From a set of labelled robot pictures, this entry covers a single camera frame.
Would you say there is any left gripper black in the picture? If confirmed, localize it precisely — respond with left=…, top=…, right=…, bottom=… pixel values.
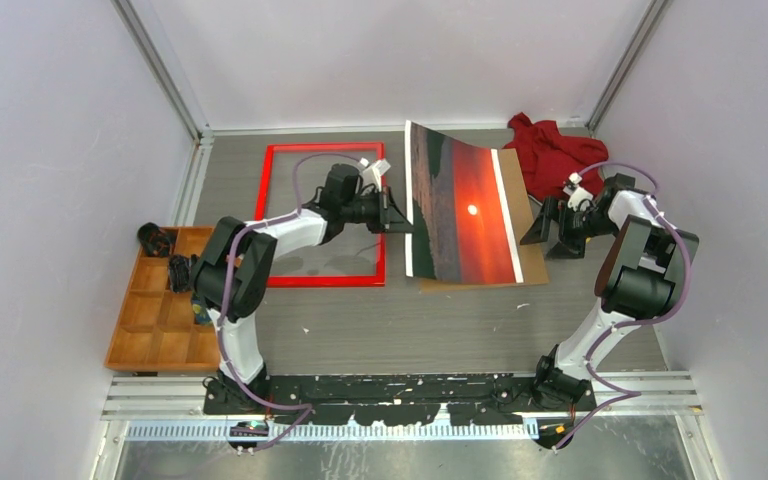
left=341, top=185, right=414, bottom=234

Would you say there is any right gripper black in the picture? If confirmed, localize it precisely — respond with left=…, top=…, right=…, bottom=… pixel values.
left=522, top=196, right=620, bottom=260

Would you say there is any brown backing board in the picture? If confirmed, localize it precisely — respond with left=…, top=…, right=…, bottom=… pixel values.
left=418, top=148, right=551, bottom=295

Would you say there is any sunset photo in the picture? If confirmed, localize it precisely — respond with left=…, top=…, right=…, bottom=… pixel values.
left=404, top=121, right=525, bottom=286

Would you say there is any clear glass pane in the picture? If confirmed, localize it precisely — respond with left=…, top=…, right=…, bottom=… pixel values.
left=263, top=148, right=380, bottom=284

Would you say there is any red picture frame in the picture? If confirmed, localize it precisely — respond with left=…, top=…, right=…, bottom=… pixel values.
left=254, top=142, right=386, bottom=288

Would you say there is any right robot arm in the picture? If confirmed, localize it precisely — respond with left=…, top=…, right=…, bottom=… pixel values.
left=520, top=173, right=700, bottom=411

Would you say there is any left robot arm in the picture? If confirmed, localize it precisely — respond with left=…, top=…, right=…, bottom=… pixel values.
left=189, top=157, right=414, bottom=414

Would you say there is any red cloth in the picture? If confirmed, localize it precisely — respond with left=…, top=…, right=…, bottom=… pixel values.
left=505, top=113, right=609, bottom=203

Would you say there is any blue green item in tray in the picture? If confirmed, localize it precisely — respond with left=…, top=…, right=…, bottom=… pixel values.
left=190, top=296, right=213, bottom=325

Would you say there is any wooden compartment tray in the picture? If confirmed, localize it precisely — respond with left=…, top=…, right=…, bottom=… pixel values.
left=105, top=223, right=219, bottom=373

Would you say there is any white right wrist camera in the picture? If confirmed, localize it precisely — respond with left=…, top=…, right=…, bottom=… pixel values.
left=563, top=173, right=594, bottom=212

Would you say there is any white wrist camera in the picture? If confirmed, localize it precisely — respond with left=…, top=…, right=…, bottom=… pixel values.
left=358, top=158, right=390, bottom=191
left=563, top=173, right=594, bottom=212

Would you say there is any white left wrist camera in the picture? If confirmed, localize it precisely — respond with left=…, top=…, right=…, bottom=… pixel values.
left=358, top=158, right=390, bottom=191

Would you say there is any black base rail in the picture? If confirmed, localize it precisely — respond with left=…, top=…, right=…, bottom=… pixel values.
left=201, top=372, right=596, bottom=427

